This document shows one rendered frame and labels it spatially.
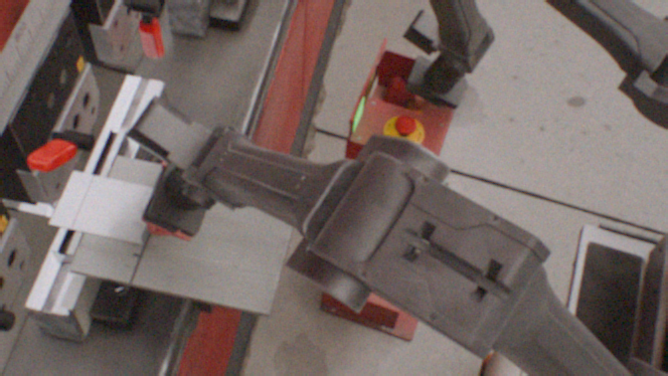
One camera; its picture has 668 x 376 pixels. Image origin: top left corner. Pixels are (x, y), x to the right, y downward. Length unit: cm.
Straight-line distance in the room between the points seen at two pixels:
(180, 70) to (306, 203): 88
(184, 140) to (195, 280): 23
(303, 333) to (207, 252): 105
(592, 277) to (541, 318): 58
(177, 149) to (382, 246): 45
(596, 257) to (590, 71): 166
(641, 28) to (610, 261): 30
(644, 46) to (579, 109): 163
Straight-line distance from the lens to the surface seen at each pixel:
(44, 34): 84
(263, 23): 148
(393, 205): 50
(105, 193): 115
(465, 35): 126
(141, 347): 118
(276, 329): 211
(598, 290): 109
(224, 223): 110
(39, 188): 90
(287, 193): 60
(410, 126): 144
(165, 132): 91
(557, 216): 238
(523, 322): 51
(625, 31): 99
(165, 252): 109
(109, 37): 99
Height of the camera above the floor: 197
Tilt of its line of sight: 59 degrees down
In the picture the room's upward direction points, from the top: 7 degrees clockwise
